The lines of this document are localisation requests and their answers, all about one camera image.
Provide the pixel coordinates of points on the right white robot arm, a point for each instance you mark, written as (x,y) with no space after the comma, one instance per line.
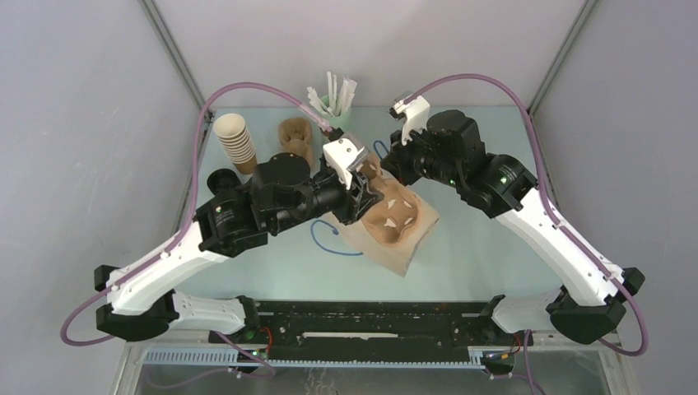
(591,301)

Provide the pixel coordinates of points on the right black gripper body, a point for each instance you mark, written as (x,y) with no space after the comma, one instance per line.
(414,160)

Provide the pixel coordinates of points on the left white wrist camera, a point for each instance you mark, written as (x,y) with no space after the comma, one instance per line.
(345,155)

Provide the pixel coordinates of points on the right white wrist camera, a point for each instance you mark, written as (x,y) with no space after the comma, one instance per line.
(414,111)

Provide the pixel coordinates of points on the aluminium frame rail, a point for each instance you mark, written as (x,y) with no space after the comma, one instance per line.
(201,363)

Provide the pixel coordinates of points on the white wrapped straws bundle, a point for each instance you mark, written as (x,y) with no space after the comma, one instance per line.
(345,87)

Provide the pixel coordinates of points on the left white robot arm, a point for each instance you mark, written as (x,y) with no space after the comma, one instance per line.
(280,195)

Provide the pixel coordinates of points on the stack of paper cups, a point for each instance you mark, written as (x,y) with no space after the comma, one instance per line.
(233,135)

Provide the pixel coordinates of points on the blue checkered paper bag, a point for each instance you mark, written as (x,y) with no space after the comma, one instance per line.
(395,258)

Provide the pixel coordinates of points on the stack of black lids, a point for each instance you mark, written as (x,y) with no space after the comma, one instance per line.
(222,179)

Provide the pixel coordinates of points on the brown pulp cup carrier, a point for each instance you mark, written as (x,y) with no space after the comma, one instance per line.
(396,215)

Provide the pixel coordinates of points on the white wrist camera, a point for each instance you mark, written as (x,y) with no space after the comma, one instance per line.
(414,111)
(345,155)

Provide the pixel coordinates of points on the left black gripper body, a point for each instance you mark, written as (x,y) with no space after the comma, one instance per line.
(345,203)

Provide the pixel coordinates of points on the green straw holder cup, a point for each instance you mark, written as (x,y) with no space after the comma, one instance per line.
(330,107)

